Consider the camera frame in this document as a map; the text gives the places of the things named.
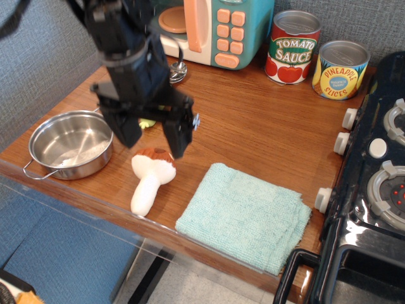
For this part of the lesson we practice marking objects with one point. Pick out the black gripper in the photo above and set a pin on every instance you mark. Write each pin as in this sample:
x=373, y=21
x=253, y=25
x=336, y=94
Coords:
x=140, y=88

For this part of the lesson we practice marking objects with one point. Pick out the plush white brown mushroom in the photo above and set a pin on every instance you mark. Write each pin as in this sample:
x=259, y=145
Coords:
x=153, y=167

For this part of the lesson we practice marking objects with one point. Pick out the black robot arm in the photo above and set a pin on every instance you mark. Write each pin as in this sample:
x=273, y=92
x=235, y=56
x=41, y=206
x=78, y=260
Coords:
x=47, y=46

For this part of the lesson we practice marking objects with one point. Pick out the stainless steel pot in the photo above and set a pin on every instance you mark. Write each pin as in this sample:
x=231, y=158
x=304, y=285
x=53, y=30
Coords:
x=71, y=145

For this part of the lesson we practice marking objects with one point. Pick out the light green folded cloth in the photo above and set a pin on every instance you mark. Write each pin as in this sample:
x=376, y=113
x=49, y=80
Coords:
x=246, y=218

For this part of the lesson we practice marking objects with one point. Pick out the teal toy microwave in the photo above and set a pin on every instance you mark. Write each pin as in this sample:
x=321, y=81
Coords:
x=223, y=34

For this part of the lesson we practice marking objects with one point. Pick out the tomato sauce can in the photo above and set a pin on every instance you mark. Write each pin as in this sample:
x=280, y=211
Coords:
x=293, y=40

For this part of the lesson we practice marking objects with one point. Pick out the white stove knob bottom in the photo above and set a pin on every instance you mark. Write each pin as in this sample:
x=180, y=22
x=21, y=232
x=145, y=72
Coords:
x=322, y=199

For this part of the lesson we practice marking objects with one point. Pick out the white stove knob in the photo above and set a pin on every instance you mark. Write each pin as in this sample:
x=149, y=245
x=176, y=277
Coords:
x=322, y=199
x=349, y=118
x=341, y=142

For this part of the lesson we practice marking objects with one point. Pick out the white stove knob middle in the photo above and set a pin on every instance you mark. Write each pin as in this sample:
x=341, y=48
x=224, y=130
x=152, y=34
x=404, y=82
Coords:
x=341, y=142

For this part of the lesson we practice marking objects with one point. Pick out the white stove knob top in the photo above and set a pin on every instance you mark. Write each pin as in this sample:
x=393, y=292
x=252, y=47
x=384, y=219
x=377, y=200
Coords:
x=349, y=118

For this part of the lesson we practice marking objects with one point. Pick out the pineapple slices can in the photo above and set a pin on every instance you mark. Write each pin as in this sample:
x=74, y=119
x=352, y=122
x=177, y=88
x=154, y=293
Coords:
x=340, y=69

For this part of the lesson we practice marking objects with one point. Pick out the orange plush object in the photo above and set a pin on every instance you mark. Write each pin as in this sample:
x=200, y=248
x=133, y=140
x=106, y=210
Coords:
x=28, y=298

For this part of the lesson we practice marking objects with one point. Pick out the black toy stove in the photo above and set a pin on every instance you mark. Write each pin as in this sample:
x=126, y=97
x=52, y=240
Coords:
x=362, y=242

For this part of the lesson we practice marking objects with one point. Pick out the green handled metal spoon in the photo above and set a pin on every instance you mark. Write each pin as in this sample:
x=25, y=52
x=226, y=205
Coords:
x=178, y=71

